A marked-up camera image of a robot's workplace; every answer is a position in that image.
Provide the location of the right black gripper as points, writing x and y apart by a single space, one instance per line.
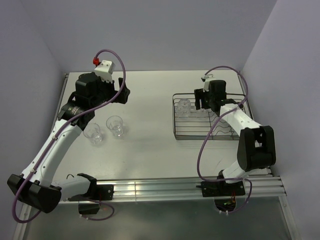
199 94

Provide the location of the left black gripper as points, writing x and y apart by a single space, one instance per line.
122 97

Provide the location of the clear glass front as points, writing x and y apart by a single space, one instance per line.
201 113

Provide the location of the tall clear glass back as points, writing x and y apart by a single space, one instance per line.
183 108

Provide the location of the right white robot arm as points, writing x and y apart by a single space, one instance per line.
256 144

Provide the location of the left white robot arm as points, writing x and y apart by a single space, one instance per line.
35 186

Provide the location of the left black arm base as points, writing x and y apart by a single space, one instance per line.
96 201

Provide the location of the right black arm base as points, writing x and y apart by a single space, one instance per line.
223 189

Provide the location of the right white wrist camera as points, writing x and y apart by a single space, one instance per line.
206 80

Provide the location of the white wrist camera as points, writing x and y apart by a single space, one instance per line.
206 80
104 70

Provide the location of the black wire dish rack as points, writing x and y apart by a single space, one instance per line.
189 128

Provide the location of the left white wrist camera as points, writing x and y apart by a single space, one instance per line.
104 70

